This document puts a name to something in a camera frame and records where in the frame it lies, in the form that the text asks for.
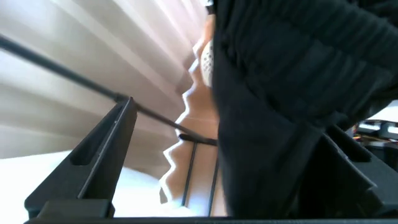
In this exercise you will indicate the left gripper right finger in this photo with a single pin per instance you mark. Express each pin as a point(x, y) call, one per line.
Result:
point(348, 183)

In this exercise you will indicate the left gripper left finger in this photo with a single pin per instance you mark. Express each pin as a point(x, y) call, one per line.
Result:
point(102, 174)

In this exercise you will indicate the white printed T-shirt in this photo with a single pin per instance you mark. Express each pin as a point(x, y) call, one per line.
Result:
point(31, 177)

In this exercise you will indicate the black garment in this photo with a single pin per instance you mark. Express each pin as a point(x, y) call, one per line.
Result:
point(273, 93)

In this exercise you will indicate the black clothes rack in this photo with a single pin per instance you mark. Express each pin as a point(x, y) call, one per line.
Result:
point(62, 71)

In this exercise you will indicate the white laundry basket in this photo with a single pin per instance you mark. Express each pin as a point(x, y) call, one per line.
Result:
point(207, 65)

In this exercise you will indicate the beige curtain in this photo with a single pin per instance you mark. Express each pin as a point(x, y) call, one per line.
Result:
point(93, 46)

